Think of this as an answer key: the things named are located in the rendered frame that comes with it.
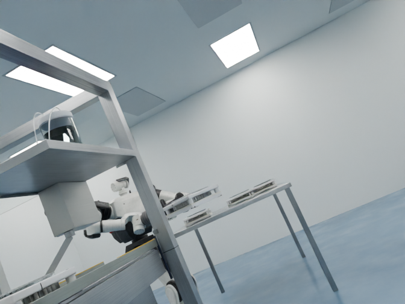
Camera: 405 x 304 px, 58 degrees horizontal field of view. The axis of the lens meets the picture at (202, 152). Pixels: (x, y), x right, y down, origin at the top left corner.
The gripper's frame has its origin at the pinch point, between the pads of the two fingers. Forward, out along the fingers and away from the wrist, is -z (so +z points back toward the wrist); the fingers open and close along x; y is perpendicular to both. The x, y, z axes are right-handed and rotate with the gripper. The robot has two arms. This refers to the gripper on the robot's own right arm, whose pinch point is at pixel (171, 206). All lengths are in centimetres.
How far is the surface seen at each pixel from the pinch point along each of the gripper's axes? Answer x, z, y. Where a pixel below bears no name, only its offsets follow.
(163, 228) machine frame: 10, -10, 49
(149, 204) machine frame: -2.1, -8.2, 49.1
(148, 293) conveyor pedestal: 31, -1, 67
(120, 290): 23, -6, 93
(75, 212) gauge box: -11, 16, 67
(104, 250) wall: -6, 309, -429
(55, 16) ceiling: -185, 44, -53
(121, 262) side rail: 15, -6, 86
